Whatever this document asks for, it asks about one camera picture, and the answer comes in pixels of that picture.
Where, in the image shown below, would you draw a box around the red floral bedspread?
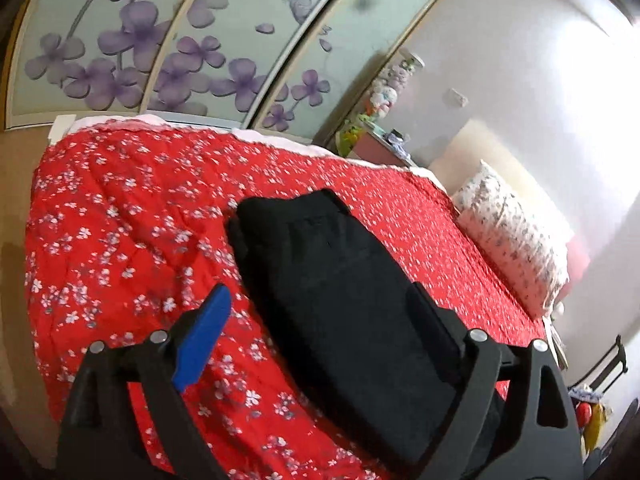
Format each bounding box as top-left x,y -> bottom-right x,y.
25,122 -> 548,480

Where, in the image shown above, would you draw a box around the pink nightstand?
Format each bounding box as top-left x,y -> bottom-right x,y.
347,127 -> 416,168

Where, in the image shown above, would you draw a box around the floral print pillow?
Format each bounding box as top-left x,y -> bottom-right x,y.
452,160 -> 571,318

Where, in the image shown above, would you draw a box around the cream and pink headboard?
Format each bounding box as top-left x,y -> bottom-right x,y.
427,119 -> 591,286

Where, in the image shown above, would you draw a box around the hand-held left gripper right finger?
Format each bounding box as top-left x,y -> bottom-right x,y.
406,282 -> 586,480

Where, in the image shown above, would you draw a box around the wooden bedside table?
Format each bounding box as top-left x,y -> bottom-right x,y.
547,312 -> 569,367

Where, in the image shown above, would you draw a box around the yellow plush toy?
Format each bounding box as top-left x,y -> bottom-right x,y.
585,400 -> 608,451

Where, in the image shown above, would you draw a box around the black chair with clothes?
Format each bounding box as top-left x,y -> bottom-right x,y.
575,335 -> 628,396

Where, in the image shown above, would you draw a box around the column of plush toys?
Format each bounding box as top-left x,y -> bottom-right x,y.
365,50 -> 426,121

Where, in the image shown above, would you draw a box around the green toy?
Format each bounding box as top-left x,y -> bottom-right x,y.
337,120 -> 364,157

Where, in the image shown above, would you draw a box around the black pants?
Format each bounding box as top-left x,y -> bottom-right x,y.
227,189 -> 506,466

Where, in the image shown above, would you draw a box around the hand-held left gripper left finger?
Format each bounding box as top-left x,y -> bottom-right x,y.
55,284 -> 233,480

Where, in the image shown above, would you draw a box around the floral sliding door wardrobe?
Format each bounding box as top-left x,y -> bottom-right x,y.
5,0 -> 453,141

